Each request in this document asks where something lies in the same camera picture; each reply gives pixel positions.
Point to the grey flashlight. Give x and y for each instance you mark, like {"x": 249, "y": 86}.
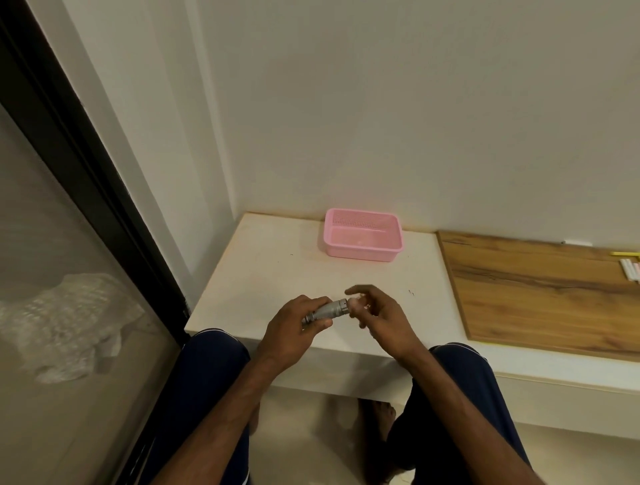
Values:
{"x": 322, "y": 312}

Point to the wood-grain board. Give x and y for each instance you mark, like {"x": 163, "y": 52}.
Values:
{"x": 545, "y": 295}

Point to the clear bubble wrap sheet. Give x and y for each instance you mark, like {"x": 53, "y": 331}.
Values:
{"x": 65, "y": 325}

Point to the black door frame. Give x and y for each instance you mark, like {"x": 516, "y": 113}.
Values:
{"x": 85, "y": 165}

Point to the person's left hand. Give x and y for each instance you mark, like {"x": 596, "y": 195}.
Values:
{"x": 285, "y": 335}

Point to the pink plastic basket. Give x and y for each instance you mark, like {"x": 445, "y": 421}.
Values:
{"x": 362, "y": 240}

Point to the person's left forearm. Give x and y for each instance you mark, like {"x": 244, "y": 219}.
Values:
{"x": 215, "y": 429}

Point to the person's right foot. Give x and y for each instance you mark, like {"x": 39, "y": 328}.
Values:
{"x": 385, "y": 417}

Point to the white chalk stick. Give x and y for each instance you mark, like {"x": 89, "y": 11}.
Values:
{"x": 627, "y": 270}
{"x": 635, "y": 272}

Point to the person's right hand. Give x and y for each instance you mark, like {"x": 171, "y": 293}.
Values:
{"x": 390, "y": 325}

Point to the person's left leg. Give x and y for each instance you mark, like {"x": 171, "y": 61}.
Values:
{"x": 205, "y": 370}

